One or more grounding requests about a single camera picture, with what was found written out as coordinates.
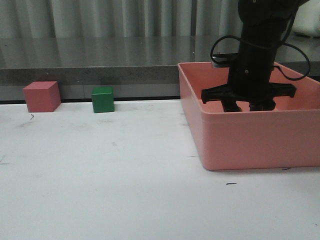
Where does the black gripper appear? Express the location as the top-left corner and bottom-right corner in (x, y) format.
(201, 58), (297, 113)

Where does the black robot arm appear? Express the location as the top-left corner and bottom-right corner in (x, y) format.
(201, 0), (305, 112)

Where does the pink plastic bin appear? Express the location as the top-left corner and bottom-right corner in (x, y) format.
(178, 62), (320, 170)

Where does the white kitchen appliance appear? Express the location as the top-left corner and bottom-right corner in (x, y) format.
(292, 0), (320, 37)

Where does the dark grey stone counter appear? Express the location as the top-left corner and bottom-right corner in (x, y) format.
(0, 34), (320, 105)

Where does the green cube block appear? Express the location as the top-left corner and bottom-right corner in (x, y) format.
(91, 86), (115, 114)

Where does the pink cube block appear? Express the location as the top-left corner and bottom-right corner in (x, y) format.
(22, 81), (61, 113)

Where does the grey curtain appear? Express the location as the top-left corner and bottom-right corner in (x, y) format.
(0, 0), (243, 39)

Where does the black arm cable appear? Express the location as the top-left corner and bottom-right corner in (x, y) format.
(210, 7), (311, 81)

